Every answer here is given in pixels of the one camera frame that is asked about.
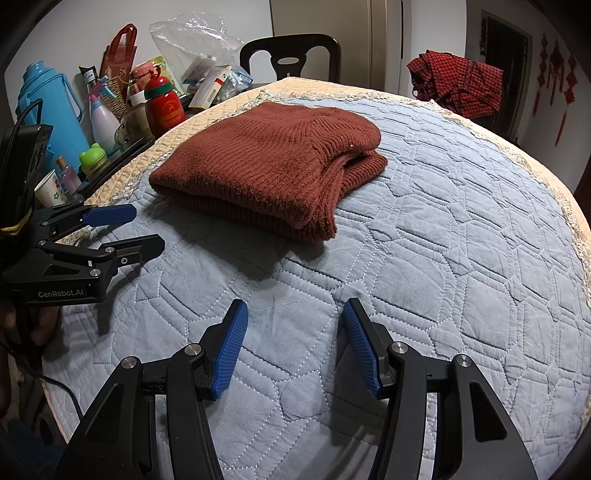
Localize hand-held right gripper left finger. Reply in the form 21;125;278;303
55;298;250;480

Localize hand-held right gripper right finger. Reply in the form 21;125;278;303
341;298;539;480

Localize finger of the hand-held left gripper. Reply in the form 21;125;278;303
34;204;137;241
14;234;166;281

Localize rust brown knit sweater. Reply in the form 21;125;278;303
148;102;389;242

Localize person's left hand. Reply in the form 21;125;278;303
0;298;61;347

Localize small pink bottle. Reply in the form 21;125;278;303
55;156;79;195

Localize green frog cup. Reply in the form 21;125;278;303
79;143;109;176

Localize paper cup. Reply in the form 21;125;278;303
33;169;68;208

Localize white spray bottle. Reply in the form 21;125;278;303
85;80;122;155

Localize glass jar with white lid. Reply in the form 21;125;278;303
115;90;155;146

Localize woven basket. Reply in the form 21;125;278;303
99;78;132;121

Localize red antler bottle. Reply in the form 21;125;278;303
144;65;186;138

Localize blue thermos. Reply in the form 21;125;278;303
16;61;90;158

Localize blue quilted blanket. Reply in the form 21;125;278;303
41;76;591;480

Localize black tube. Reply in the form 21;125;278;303
78;65;101;92

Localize pink cup with red lid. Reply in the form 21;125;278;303
130;62;155;87

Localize white medicine box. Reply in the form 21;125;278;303
187;65;234;110

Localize clear plastic bag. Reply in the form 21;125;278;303
150;11;245;95

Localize black chair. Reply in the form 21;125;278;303
239;34;342;86

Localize red plaid shirt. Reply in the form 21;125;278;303
406;50;505;118

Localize grey refrigerator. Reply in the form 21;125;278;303
270;0;403;90

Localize dark doorway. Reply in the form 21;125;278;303
480;11;532;139

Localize black cable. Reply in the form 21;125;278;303
0;99;44;158

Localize red knot wall decoration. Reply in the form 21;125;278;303
556;54;579;147
547;41;567;108
533;34;551;117

